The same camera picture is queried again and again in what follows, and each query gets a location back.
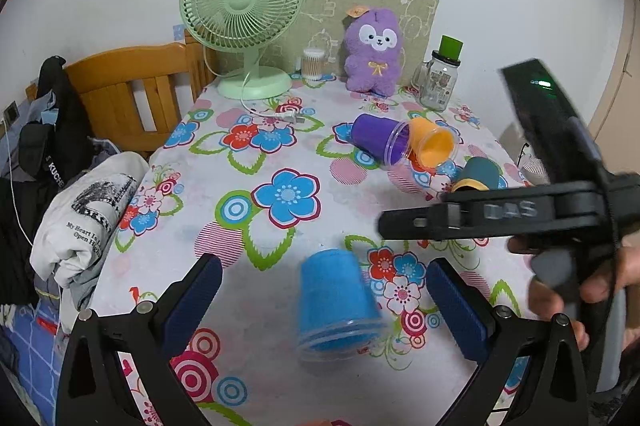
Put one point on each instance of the blue checkered bedsheet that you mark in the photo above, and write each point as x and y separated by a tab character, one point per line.
32	333

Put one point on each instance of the patterned green foam board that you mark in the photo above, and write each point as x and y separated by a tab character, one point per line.
323	23

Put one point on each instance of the right hand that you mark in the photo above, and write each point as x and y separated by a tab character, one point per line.
544	302

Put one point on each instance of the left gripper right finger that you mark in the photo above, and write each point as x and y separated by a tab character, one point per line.
553	387

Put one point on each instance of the floral tablecloth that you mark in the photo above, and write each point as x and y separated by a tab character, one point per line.
265	189

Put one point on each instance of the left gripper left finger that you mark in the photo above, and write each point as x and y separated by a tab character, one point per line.
92	389

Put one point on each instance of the purple plush toy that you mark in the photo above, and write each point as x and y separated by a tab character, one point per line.
373	43

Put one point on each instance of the orange plastic cup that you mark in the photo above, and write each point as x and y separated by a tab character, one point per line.
431	144

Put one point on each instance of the white printed t-shirt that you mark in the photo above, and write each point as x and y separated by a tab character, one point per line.
79	222

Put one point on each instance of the blue plastic cup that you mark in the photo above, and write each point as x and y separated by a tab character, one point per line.
337	312

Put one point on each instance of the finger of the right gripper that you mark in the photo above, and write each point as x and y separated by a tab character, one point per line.
471	213
550	124

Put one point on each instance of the green desk fan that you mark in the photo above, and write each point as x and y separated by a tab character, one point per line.
244	27

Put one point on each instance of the purple plastic cup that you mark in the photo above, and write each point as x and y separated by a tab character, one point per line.
384	139

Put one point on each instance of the wall power socket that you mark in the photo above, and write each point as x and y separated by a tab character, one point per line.
11	113

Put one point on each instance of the dark teal yellow cup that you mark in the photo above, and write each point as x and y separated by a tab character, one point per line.
478	174

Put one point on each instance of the cotton swab container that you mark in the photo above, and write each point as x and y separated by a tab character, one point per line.
312	63

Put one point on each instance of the glass jar green lid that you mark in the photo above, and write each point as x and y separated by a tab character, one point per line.
434	80

